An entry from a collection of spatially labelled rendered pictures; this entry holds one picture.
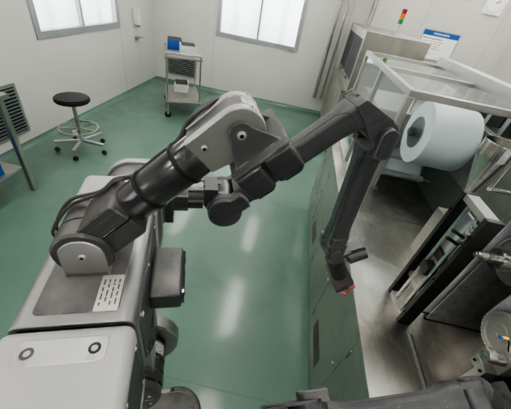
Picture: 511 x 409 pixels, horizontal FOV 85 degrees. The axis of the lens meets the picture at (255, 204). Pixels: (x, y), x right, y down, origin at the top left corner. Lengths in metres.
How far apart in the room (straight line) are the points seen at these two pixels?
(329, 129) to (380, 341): 0.86
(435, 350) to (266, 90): 5.48
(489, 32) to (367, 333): 5.96
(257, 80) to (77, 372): 5.96
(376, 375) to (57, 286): 0.99
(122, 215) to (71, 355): 0.15
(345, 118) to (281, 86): 5.51
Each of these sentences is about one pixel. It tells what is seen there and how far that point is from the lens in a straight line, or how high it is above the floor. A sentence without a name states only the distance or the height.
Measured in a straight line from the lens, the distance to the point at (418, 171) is 1.69.
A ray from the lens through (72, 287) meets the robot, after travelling 0.41.
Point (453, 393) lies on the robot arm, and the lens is 0.85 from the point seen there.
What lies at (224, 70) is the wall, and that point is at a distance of 6.22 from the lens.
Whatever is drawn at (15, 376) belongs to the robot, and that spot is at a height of 1.53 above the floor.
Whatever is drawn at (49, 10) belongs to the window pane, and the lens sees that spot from 4.46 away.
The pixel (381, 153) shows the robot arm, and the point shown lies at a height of 1.61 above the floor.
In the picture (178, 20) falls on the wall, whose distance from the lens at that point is 6.38.
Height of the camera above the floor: 1.84
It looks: 37 degrees down
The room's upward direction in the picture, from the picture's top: 12 degrees clockwise
